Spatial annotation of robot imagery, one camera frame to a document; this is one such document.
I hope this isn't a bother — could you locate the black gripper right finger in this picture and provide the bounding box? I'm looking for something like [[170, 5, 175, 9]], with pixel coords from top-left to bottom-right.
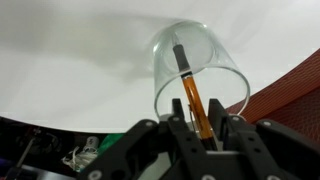
[[208, 98, 320, 180]]

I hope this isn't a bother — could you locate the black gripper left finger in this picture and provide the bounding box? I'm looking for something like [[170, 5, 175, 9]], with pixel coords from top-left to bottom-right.
[[78, 98, 208, 180]]

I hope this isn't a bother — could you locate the orange pen with black grip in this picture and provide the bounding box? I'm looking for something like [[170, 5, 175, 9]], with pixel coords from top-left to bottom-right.
[[171, 43, 220, 151]]

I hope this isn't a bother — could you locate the green object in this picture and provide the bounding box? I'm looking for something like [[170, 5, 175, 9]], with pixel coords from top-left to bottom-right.
[[97, 132, 126, 155]]

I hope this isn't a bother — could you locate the large orange patterned sofa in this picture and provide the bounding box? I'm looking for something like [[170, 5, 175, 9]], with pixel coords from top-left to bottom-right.
[[225, 48, 320, 145]]

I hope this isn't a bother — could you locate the clear drinking glass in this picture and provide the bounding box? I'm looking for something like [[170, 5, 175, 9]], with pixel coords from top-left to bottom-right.
[[152, 19, 251, 123]]

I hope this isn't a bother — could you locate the white tangled cord bundle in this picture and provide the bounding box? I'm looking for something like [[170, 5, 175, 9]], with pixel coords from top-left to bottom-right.
[[61, 135, 101, 173]]

